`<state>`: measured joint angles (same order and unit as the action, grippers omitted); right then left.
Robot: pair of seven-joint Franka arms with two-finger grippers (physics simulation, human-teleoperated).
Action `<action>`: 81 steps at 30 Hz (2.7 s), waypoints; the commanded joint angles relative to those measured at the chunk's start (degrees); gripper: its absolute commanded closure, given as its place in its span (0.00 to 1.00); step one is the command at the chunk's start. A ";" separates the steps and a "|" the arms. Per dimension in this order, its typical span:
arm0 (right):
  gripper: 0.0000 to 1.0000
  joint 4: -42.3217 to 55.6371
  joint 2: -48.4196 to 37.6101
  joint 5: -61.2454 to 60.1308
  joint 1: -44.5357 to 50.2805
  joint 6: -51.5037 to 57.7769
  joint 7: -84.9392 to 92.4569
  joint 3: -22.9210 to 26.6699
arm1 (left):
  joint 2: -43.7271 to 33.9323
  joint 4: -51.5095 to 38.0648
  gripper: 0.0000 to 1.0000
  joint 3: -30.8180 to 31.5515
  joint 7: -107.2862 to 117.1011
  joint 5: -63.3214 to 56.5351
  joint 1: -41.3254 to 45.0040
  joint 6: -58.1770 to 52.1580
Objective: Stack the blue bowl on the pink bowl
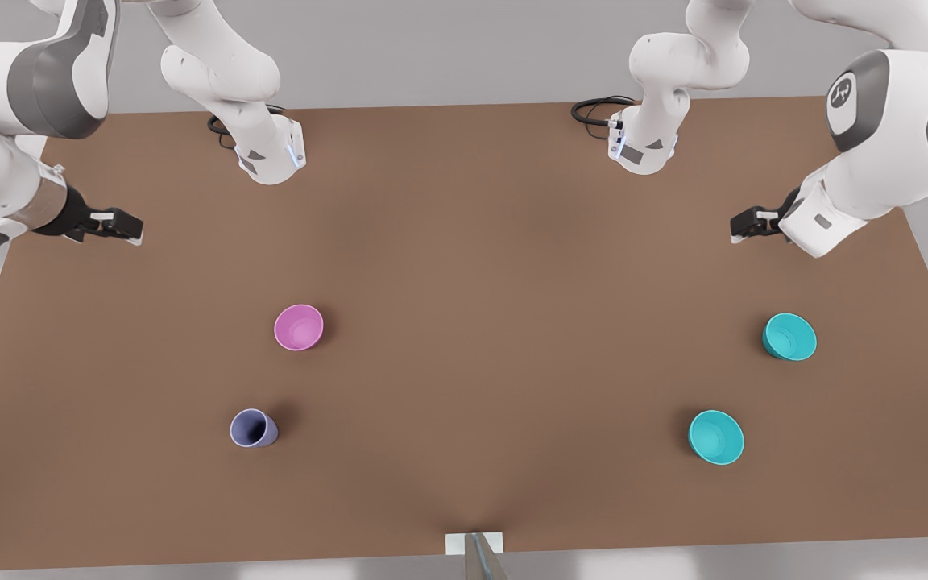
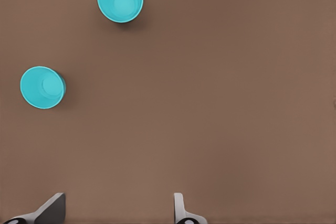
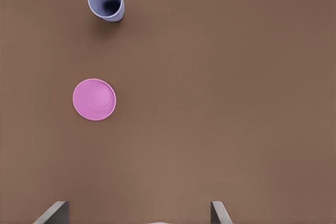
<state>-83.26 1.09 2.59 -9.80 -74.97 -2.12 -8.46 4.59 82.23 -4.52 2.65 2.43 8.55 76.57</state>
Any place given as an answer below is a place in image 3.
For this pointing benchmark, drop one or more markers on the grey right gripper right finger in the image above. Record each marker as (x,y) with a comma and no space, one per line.
(218,214)

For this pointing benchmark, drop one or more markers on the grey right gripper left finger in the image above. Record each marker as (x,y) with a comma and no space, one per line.
(56,213)

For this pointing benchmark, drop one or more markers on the pink bowl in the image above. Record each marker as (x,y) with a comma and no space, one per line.
(94,99)

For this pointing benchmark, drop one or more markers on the lavender blue cup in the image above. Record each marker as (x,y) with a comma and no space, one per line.
(105,1)

